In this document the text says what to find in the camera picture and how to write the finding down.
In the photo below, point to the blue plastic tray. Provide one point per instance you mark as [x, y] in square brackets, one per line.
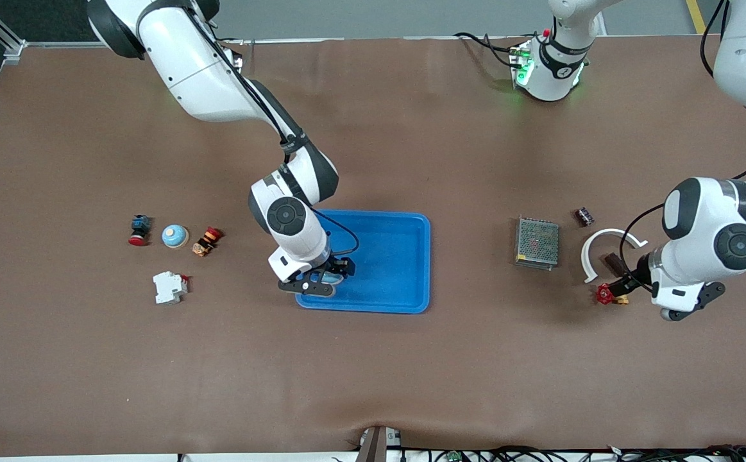
[379, 256]

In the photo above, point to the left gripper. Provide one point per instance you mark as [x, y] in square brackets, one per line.
[631, 280]

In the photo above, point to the grey metal camera bracket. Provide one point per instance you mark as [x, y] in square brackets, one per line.
[374, 444]

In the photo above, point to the light blue call bell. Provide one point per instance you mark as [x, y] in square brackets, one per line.
[331, 279]
[174, 236]

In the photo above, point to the dark brown capacitor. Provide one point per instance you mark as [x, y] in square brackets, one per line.
[614, 263]

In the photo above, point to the metal mesh power supply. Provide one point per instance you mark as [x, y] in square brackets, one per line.
[537, 242]

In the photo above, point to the white curved plastic piece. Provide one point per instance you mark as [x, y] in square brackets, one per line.
[603, 233]

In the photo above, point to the red button blue switch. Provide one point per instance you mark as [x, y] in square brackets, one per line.
[140, 230]

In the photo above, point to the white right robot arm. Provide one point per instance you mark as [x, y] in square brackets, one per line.
[206, 77]

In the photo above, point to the dark striped capacitor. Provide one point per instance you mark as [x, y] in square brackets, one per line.
[583, 216]

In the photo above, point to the white circuit breaker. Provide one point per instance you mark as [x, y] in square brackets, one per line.
[169, 287]

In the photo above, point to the red yellow button switch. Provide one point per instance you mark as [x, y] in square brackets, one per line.
[206, 240]

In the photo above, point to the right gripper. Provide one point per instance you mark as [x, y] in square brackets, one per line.
[336, 264]

